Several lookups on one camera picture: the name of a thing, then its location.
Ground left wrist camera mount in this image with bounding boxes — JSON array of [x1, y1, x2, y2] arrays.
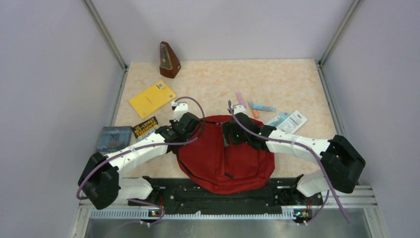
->
[[171, 101, 188, 121]]

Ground brown wooden metronome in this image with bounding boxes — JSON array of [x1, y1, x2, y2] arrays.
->
[[159, 41, 181, 79]]

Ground pink highlighter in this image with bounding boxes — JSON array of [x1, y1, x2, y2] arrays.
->
[[234, 91, 247, 108]]

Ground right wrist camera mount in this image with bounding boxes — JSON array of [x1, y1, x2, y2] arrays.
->
[[232, 104, 246, 115]]

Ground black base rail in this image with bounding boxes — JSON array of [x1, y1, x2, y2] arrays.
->
[[144, 176, 323, 216]]

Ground blue correction tape pack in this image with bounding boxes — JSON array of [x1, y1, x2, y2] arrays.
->
[[265, 112, 291, 127]]

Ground yellow notebook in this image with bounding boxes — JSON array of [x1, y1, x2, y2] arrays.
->
[[129, 80, 176, 119]]

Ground blue highlighter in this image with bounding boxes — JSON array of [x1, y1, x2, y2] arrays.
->
[[253, 104, 277, 112]]

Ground orange highlighter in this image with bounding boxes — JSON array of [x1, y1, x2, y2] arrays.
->
[[247, 100, 260, 119]]

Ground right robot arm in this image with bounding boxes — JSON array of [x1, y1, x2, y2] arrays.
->
[[221, 113, 366, 204]]

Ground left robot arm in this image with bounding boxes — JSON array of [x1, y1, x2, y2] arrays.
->
[[77, 112, 201, 210]]

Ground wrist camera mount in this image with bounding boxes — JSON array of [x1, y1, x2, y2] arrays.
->
[[171, 101, 188, 121], [232, 104, 246, 115]]

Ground red backpack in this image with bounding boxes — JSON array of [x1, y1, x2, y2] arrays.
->
[[176, 115, 275, 195]]

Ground colourful treehouse book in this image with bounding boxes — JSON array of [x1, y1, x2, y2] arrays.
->
[[132, 116, 159, 142]]

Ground dark nineteen eighty-four book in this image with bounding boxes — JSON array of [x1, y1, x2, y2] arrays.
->
[[96, 126, 133, 155]]

